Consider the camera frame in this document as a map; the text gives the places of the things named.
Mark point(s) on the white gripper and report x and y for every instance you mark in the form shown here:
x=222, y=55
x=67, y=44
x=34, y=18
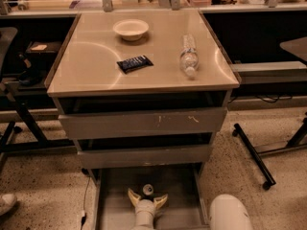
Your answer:
x=147, y=205

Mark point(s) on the green soda can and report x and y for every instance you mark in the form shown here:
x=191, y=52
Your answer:
x=148, y=189

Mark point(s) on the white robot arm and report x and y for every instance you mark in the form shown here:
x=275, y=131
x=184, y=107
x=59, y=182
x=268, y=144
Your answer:
x=226, y=212

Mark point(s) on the grey open bottom drawer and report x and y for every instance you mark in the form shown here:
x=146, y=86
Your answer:
x=184, y=209

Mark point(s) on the grey middle drawer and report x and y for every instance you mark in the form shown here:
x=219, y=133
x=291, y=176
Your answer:
x=158, y=156

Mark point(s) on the grey top drawer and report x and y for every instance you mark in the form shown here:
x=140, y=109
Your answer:
x=142, y=123

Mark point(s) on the grey drawer cabinet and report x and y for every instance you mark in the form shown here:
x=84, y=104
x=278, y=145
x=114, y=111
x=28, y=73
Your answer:
x=142, y=89

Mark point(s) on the black wheeled stand leg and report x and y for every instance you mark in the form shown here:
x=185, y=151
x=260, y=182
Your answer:
x=269, y=180

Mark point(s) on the dark blue snack bar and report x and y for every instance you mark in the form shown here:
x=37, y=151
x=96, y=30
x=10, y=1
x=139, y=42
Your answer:
x=134, y=63

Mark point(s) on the white shoe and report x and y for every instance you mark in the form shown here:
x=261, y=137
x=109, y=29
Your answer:
x=7, y=201

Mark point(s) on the clear plastic water bottle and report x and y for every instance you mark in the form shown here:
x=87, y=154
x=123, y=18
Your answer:
x=189, y=60

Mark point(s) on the white paper bowl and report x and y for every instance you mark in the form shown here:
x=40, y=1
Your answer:
x=131, y=29

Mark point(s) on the dark box on shelf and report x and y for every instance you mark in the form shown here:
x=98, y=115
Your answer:
x=43, y=54

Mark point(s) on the black office chair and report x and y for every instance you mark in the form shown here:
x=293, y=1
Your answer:
x=6, y=38

